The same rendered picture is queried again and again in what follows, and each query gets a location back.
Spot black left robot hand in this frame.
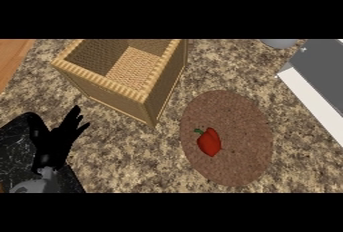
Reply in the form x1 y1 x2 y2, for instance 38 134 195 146
31 104 93 175

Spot round brown placemat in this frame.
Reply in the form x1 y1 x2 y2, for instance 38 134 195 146
179 89 275 188

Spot black speckled object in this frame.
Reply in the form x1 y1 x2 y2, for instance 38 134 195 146
0 111 87 194

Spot square wicker basket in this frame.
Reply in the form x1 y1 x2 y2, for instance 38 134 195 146
50 38 191 128

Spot red bell pepper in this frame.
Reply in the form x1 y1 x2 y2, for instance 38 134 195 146
192 127 223 158

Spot pale grey round object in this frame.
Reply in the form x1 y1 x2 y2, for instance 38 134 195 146
259 38 302 50

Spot grey and white appliance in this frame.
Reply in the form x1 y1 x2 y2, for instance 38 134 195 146
275 38 343 139

